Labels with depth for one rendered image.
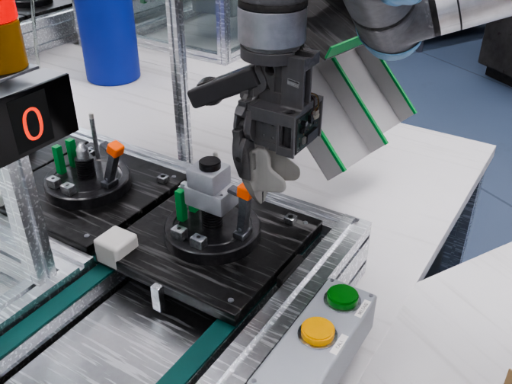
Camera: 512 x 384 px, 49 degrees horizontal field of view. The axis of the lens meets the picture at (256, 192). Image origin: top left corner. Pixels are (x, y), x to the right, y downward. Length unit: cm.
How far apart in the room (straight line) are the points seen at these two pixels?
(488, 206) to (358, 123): 190
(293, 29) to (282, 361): 37
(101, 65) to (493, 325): 121
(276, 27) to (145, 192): 44
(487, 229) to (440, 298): 177
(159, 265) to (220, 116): 74
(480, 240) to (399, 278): 168
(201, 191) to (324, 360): 27
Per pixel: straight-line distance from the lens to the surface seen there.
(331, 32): 92
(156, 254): 81
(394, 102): 115
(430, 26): 67
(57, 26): 209
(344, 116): 102
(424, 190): 119
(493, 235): 267
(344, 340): 70
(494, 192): 299
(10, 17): 63
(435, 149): 136
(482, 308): 94
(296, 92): 63
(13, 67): 64
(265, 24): 60
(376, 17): 61
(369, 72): 116
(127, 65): 169
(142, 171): 101
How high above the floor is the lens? 147
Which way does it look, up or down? 32 degrees down
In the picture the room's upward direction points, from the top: straight up
